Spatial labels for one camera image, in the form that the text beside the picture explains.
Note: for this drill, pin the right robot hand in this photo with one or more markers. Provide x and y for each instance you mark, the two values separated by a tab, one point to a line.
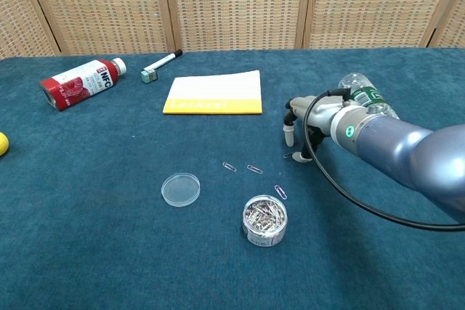
316	112

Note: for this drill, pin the silver paperclip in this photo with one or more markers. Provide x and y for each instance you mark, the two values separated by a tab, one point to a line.
254	169
229	167
287	156

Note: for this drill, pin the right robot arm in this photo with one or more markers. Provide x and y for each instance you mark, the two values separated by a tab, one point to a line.
407	150

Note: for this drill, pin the purple paperclip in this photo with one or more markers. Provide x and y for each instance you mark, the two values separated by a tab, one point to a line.
280	192

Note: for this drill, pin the clear jar of paperclips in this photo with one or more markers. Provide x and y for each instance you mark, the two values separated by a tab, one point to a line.
265	237

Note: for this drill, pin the clear round plastic lid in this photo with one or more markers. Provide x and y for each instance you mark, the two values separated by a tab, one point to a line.
180	190

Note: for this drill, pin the clear water bottle green label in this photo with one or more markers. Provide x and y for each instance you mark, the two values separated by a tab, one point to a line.
354	81

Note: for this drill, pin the yellow white notebook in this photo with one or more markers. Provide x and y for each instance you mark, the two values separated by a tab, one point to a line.
214	94

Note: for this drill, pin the silver metal paper clips pile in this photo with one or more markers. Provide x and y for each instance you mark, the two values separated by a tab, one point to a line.
264	213

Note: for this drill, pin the white marker black cap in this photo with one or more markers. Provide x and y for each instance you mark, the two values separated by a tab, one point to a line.
163	60

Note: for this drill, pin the red juice bottle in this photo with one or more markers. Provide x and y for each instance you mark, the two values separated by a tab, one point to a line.
80	83

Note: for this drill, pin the blue table cloth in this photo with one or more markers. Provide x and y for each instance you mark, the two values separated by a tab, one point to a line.
109	233

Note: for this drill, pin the yellow ball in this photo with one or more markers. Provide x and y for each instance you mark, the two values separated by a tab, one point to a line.
3	144

